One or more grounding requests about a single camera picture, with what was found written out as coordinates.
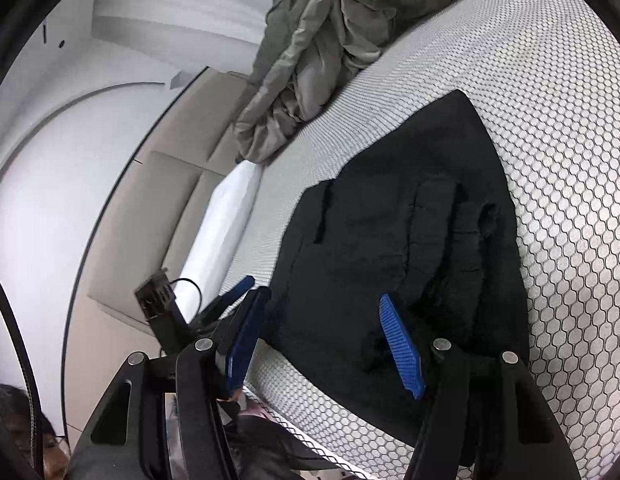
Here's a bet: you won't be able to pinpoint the black pants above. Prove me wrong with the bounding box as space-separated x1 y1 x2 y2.
262 90 529 465

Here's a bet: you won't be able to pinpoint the white pillow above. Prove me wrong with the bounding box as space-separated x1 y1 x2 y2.
174 160 263 322

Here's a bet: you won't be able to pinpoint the beige upholstered headboard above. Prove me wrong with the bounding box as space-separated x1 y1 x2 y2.
62 68 247 443

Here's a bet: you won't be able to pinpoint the person's head with glasses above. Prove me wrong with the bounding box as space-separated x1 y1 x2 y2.
0 384 69 480

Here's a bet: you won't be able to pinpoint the grey rumpled duvet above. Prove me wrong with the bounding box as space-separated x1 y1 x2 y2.
231 0 454 162

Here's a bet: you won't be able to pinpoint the honeycomb patterned mattress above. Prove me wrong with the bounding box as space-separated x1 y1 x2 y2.
224 0 620 479

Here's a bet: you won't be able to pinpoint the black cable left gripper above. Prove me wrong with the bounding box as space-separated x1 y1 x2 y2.
167 276 204 311

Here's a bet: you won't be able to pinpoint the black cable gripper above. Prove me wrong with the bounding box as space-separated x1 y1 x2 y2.
167 276 204 311
0 263 46 476

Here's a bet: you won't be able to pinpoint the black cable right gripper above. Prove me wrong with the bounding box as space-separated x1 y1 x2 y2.
0 263 46 476

